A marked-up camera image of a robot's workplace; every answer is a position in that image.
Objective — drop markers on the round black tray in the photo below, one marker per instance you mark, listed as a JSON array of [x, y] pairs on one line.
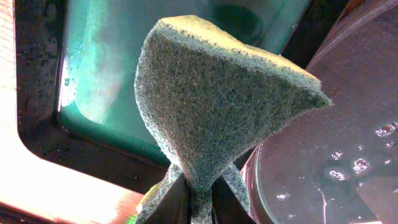
[[338, 165]]

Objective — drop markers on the green sponge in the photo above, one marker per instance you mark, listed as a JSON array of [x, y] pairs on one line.
[[208, 98]]

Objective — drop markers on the dark green rectangular tray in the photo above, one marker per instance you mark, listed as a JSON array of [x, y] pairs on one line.
[[76, 64]]

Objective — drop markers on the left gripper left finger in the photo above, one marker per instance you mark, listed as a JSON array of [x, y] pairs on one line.
[[174, 208]]

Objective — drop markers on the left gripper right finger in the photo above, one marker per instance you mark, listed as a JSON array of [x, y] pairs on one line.
[[226, 208]]

